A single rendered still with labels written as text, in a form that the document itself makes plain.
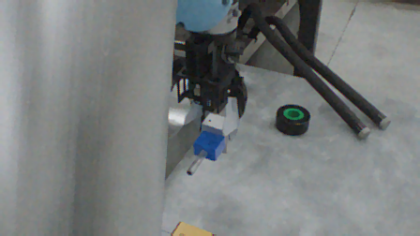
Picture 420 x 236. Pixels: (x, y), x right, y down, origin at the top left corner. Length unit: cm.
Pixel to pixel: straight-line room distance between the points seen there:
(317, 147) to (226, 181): 23
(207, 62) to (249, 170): 33
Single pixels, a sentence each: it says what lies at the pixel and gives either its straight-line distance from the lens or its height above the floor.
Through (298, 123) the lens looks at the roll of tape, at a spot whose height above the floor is 83.
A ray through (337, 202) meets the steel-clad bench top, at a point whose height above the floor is 80.
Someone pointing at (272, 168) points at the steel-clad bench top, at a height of 80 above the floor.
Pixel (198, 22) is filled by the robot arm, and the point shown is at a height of 123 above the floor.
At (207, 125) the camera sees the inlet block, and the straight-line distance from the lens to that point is 72.
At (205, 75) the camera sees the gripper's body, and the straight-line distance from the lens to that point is 61.
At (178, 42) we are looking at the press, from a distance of 141.
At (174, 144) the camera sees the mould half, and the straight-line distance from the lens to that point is 84.
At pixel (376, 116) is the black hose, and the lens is 104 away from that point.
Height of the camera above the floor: 140
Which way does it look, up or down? 37 degrees down
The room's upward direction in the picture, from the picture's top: straight up
